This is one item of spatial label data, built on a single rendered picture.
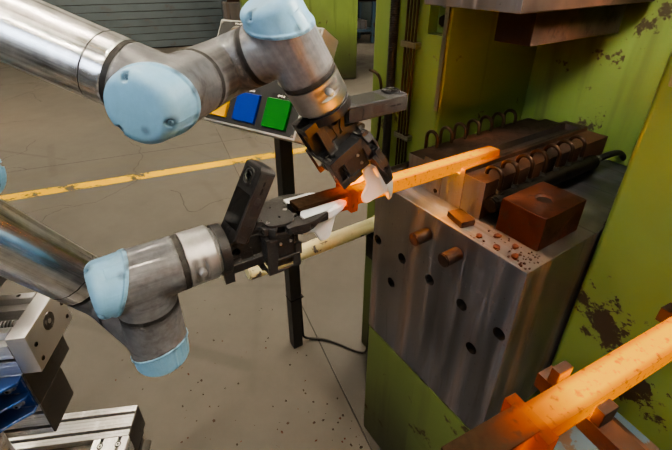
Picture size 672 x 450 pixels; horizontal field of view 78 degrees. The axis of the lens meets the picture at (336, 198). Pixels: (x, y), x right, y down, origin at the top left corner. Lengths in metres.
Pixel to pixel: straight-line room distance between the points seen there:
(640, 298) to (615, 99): 0.49
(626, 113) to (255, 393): 1.41
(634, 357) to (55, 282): 0.67
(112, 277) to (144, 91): 0.23
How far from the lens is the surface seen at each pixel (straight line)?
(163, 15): 8.44
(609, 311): 0.93
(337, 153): 0.59
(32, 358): 0.96
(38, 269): 0.63
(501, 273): 0.75
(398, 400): 1.25
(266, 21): 0.49
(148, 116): 0.43
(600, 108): 1.20
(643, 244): 0.85
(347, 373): 1.68
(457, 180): 0.83
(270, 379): 1.68
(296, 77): 0.52
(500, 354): 0.85
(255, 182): 0.55
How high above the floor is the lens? 1.34
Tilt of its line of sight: 30 degrees down
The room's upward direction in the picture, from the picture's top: straight up
